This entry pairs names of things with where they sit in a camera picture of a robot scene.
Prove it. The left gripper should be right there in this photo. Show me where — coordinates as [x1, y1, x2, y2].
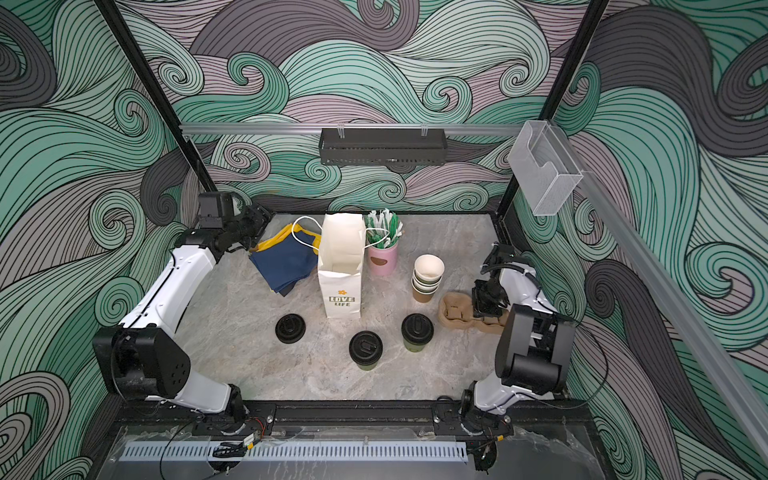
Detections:
[225, 202, 276, 248]

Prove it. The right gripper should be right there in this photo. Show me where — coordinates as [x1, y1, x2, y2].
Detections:
[473, 280, 510, 318]

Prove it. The brown pulp cup carrier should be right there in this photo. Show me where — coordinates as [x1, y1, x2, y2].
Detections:
[438, 292, 510, 335]

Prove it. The black cup lid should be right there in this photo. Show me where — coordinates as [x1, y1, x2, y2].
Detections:
[275, 313, 306, 344]
[401, 313, 434, 346]
[349, 331, 383, 363]

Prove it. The white paper takeout bag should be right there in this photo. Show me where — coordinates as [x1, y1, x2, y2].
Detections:
[291, 213, 367, 320]

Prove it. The green paper coffee cup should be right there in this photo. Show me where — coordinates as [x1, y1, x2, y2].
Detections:
[356, 362, 377, 371]

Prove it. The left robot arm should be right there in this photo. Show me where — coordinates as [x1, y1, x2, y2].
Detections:
[92, 204, 274, 423]

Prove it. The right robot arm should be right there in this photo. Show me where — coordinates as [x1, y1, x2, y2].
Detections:
[460, 243, 575, 423]

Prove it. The yellow cloth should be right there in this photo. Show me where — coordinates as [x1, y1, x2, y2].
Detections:
[251, 224, 321, 252]

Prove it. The navy blue cloth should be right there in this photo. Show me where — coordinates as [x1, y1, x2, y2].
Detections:
[249, 234, 317, 297]

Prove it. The stack of paper cups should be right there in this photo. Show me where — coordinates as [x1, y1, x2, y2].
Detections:
[411, 254, 445, 303]

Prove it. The pink cup holder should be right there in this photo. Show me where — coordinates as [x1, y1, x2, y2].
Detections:
[367, 245, 398, 276]

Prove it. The black wall shelf tray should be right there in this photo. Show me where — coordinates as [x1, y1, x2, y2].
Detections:
[319, 127, 448, 166]

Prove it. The clear acrylic wall holder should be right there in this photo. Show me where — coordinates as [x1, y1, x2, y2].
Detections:
[507, 120, 583, 217]

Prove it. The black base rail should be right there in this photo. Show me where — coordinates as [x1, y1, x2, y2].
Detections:
[119, 398, 589, 439]

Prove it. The white slotted cable duct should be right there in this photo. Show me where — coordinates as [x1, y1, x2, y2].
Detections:
[118, 440, 468, 463]

